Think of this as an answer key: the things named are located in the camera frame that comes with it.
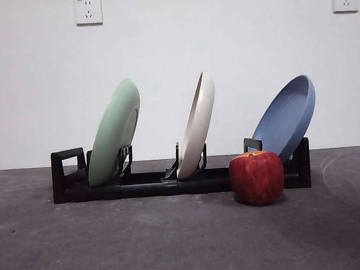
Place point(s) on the green plate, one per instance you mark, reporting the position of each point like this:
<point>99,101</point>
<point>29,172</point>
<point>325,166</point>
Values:
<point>112,130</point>

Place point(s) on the red apple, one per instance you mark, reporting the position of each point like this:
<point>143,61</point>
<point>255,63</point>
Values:
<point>256,179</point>

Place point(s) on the cream plate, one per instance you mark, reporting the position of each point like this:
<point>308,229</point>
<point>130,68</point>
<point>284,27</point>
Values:
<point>198,134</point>

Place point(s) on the black plate rack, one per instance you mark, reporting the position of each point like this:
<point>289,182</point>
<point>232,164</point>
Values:
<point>140,191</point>

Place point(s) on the blue plate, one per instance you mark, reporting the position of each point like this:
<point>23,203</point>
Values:
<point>284,122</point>

